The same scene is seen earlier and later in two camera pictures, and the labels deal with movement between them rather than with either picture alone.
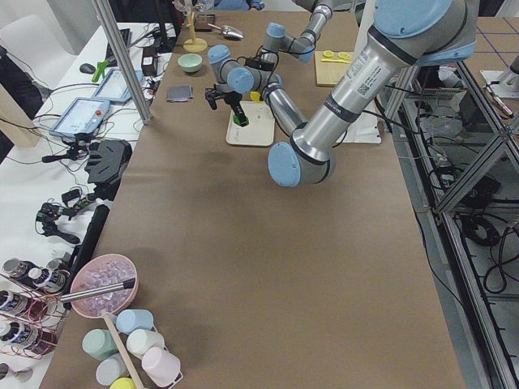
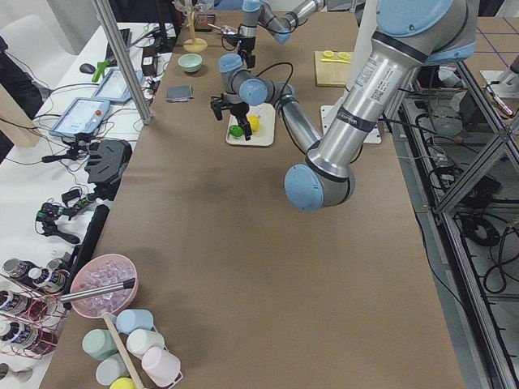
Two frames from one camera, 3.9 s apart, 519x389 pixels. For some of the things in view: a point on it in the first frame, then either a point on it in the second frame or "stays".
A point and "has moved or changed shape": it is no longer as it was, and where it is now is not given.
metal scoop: x=229 y=32 stays
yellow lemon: x=255 y=96 has moved or changed shape
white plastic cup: x=139 y=340 stays
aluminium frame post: x=126 y=63 stays
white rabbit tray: x=259 y=131 stays
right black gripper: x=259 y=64 -> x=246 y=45
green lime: x=237 y=121 has moved or changed shape
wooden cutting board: x=330 y=73 stays
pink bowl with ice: x=99 y=271 stays
